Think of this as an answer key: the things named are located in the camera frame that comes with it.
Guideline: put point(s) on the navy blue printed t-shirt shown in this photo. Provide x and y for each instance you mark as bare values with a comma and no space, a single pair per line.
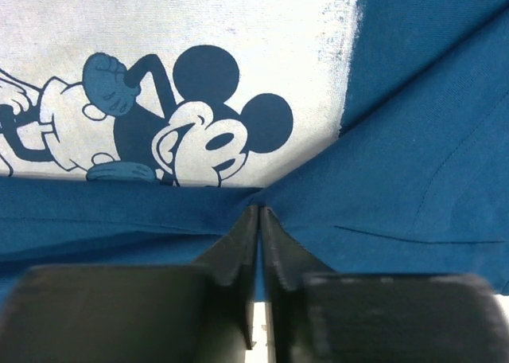
137,131

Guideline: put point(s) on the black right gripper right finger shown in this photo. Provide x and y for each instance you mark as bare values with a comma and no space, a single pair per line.
315,314

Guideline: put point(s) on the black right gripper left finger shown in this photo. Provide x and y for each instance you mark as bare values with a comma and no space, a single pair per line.
196,312

